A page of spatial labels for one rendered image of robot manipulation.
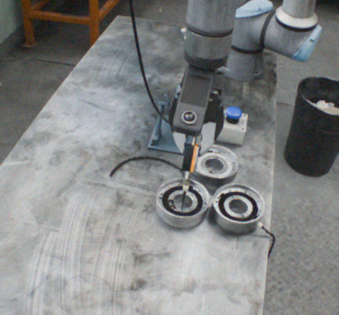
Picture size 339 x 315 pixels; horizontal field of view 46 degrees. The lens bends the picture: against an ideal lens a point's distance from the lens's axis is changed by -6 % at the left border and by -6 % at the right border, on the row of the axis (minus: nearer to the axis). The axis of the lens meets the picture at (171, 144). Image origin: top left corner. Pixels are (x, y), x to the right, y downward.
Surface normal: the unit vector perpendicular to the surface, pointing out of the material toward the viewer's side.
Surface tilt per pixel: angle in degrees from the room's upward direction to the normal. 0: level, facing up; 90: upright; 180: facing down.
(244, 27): 90
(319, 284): 0
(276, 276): 0
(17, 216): 0
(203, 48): 90
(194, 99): 29
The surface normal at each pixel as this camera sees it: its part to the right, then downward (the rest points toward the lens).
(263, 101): 0.07, -0.75
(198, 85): 0.02, -0.35
